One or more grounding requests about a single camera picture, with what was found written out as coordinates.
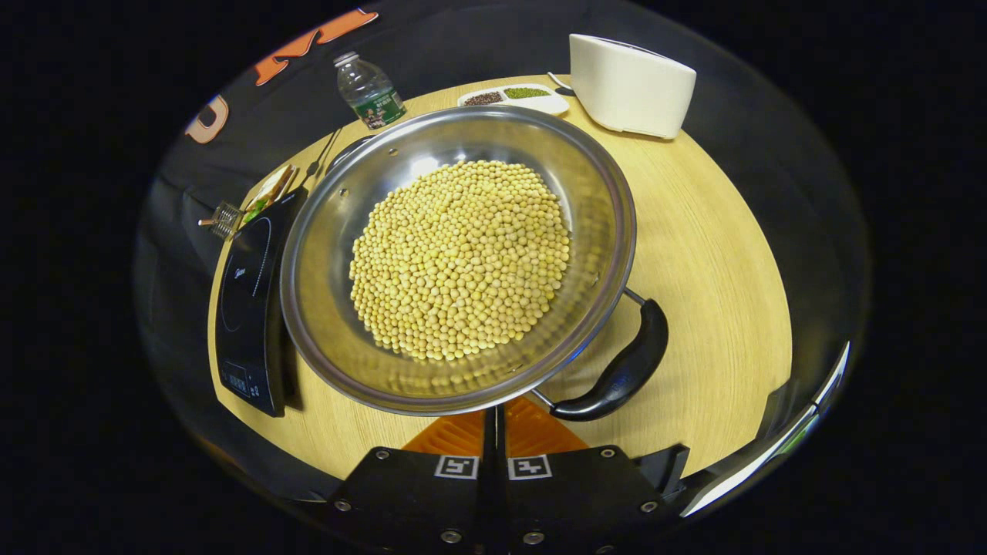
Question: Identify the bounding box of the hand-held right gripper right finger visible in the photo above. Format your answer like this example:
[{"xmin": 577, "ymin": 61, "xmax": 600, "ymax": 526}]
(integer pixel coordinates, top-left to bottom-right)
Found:
[{"xmin": 494, "ymin": 396, "xmax": 691, "ymax": 555}]

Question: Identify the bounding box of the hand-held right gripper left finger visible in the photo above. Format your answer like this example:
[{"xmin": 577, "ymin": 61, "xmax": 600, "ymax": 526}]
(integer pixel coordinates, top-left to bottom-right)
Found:
[{"xmin": 332, "ymin": 405, "xmax": 495, "ymax": 555}]

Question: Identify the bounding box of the black induction cooktop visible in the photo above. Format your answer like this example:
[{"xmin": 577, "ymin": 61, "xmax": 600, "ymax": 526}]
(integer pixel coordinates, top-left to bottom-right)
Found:
[{"xmin": 214, "ymin": 187, "xmax": 309, "ymax": 418}]

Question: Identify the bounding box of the stainless steel pot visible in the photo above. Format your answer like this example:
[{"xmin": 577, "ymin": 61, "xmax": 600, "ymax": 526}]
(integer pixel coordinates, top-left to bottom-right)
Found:
[{"xmin": 279, "ymin": 106, "xmax": 670, "ymax": 422}]

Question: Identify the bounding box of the pile of yellow soybeans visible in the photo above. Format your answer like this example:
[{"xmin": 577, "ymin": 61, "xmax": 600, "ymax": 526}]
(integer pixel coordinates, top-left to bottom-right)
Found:
[{"xmin": 349, "ymin": 160, "xmax": 572, "ymax": 363}]

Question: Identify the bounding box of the sandwich with lettuce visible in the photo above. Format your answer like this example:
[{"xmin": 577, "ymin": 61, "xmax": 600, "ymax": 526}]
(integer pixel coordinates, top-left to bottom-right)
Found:
[{"xmin": 242, "ymin": 164, "xmax": 298, "ymax": 225}]

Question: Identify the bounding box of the white divided plate with beans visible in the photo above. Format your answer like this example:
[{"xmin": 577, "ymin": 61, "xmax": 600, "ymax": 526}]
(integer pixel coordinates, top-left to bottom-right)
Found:
[{"xmin": 457, "ymin": 83, "xmax": 571, "ymax": 117}]

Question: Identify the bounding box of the clear plastic water bottle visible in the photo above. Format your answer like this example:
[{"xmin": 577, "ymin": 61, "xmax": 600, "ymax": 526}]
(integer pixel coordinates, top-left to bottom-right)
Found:
[{"xmin": 333, "ymin": 51, "xmax": 408, "ymax": 130}]

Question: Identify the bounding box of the white toaster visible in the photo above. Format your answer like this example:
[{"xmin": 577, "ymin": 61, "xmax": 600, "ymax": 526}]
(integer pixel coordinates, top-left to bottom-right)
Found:
[{"xmin": 569, "ymin": 33, "xmax": 698, "ymax": 140}]

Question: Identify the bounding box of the small wire basket holder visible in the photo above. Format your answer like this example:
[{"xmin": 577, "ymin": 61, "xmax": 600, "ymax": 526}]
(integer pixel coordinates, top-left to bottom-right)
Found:
[{"xmin": 198, "ymin": 200, "xmax": 244, "ymax": 241}]

